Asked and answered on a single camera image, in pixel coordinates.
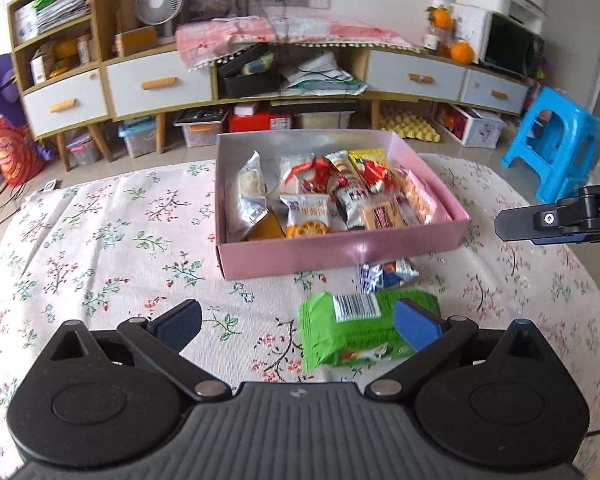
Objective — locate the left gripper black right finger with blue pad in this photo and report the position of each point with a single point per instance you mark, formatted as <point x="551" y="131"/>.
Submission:
<point x="434" y="341"/>

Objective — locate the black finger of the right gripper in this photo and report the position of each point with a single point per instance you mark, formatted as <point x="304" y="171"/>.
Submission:
<point x="522" y="222"/>

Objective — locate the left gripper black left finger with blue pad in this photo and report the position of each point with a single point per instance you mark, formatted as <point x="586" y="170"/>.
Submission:
<point x="156" y="346"/>

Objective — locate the green biscuit package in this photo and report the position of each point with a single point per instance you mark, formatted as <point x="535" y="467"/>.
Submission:
<point x="356" y="329"/>

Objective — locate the pink wafer packet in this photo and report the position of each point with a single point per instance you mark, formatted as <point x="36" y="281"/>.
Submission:
<point x="418" y="196"/>

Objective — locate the tan biscuit packet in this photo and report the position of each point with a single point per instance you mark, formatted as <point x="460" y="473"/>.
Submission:
<point x="382" y="215"/>

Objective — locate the gold snack bar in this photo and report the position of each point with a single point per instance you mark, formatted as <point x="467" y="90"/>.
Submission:
<point x="267" y="229"/>

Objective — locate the white jam cookie pack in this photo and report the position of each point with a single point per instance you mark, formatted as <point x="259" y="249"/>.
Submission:
<point x="350" y="193"/>

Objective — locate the orange white biscuit packet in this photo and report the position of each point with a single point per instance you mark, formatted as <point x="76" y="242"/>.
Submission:
<point x="308" y="215"/>

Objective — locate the yellow snack packet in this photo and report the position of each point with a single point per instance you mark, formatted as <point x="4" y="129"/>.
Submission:
<point x="373" y="154"/>

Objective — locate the red white snack packet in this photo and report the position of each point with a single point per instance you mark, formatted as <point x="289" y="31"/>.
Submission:
<point x="316" y="176"/>

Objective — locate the clear white cracker pack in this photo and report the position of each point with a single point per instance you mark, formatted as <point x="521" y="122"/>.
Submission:
<point x="295" y="171"/>

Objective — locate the red white candy packet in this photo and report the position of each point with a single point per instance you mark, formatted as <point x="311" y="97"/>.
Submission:
<point x="377" y="177"/>

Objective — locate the blue plastic stool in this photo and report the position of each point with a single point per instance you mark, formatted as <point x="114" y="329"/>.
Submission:
<point x="558" y="140"/>

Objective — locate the blue white small packet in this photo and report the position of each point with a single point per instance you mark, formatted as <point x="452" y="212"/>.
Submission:
<point x="386" y="275"/>

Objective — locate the floral tablecloth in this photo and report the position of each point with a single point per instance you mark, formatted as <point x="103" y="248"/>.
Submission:
<point x="138" y="244"/>

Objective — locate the white patterned box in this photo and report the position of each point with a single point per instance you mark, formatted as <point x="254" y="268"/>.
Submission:
<point x="472" y="128"/>

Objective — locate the yellow egg tray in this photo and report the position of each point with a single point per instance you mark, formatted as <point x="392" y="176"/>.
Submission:
<point x="407" y="124"/>

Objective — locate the pink cardboard box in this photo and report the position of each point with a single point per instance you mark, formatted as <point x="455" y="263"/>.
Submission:
<point x="261" y="258"/>

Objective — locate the black microwave oven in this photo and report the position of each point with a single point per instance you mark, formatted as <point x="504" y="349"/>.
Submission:
<point x="507" y="45"/>

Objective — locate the orange fruit lower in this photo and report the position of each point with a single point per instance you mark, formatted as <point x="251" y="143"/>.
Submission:
<point x="462" y="53"/>

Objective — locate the orange fruit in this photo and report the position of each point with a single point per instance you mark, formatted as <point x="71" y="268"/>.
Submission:
<point x="439" y="17"/>
<point x="462" y="53"/>

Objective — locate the blue lid plastic bin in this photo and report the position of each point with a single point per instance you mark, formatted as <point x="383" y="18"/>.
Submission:
<point x="138" y="135"/>

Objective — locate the orange fruit upper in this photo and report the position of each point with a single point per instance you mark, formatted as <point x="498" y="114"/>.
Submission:
<point x="439" y="17"/>

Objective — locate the red round lantern bag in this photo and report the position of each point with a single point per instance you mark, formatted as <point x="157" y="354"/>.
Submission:
<point x="19" y="159"/>

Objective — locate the red shoe box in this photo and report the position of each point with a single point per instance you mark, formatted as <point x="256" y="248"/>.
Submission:
<point x="255" y="117"/>

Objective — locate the clear plastic bin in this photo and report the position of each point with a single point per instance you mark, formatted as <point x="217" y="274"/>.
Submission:
<point x="323" y="120"/>

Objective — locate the black storage case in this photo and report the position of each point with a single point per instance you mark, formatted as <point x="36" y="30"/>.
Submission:
<point x="251" y="72"/>

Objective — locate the wooden tv cabinet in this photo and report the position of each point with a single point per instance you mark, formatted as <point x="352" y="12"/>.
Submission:
<point x="158" y="81"/>

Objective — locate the pink cherry cloth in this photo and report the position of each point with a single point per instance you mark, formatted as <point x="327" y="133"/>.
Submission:
<point x="206" y="43"/>

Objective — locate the purple hat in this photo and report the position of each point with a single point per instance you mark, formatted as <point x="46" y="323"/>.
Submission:
<point x="10" y="105"/>

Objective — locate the white desk fan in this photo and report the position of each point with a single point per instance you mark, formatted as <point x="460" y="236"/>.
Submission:
<point x="160" y="14"/>

